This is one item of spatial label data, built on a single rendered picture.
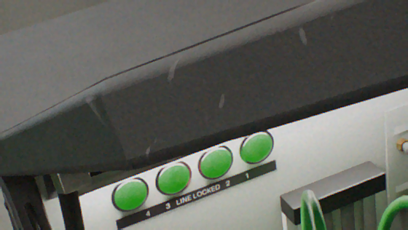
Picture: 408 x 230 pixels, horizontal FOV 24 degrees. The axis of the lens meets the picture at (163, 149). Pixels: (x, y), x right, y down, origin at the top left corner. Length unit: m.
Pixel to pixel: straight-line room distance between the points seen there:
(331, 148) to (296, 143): 0.06
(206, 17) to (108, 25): 0.14
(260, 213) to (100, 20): 0.36
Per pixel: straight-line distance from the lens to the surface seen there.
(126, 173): 1.14
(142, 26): 1.33
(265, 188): 1.28
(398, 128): 1.36
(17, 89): 1.23
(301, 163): 1.29
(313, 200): 1.05
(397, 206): 1.17
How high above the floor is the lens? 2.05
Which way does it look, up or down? 32 degrees down
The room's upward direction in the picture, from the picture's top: 11 degrees counter-clockwise
